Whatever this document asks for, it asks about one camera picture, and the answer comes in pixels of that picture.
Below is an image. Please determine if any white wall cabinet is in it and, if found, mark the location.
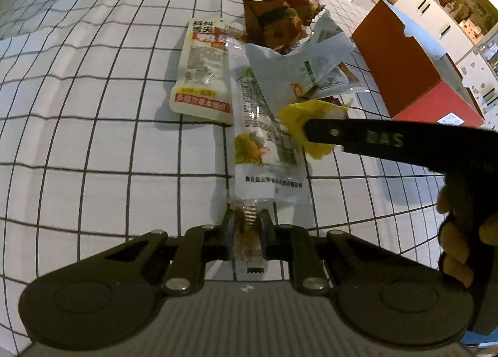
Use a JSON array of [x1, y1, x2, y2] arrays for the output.
[[395, 0, 498, 116]]

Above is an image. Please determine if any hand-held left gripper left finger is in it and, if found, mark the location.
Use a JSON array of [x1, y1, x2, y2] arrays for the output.
[[99, 210, 236, 295]]

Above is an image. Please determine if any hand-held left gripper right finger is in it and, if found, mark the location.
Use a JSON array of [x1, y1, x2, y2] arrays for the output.
[[259, 210, 394, 294]]

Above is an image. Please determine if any grey white snack packet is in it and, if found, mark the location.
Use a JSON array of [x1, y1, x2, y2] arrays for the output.
[[244, 11, 355, 103]]

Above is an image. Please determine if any white orange snack packet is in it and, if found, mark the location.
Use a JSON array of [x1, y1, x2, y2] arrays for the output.
[[170, 18, 250, 122]]

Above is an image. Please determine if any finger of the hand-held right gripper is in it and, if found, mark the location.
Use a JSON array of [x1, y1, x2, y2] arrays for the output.
[[303, 118, 423, 167]]

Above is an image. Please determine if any dark brown snack packet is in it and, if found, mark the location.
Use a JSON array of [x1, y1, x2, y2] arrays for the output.
[[242, 0, 308, 50]]

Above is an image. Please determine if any long clear snack packet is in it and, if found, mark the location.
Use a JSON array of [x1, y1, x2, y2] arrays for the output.
[[228, 40, 310, 260]]

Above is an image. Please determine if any small clear snack packet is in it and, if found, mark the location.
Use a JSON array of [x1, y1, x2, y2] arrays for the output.
[[336, 63, 368, 91]]

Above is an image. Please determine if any red cardboard box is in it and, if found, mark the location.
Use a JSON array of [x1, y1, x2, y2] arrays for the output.
[[351, 0, 486, 129]]

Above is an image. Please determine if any person's right hand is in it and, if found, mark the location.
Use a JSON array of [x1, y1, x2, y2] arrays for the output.
[[436, 185, 498, 288]]

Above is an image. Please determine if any white checked tablecloth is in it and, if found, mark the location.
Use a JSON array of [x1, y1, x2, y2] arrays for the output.
[[0, 0, 498, 357]]

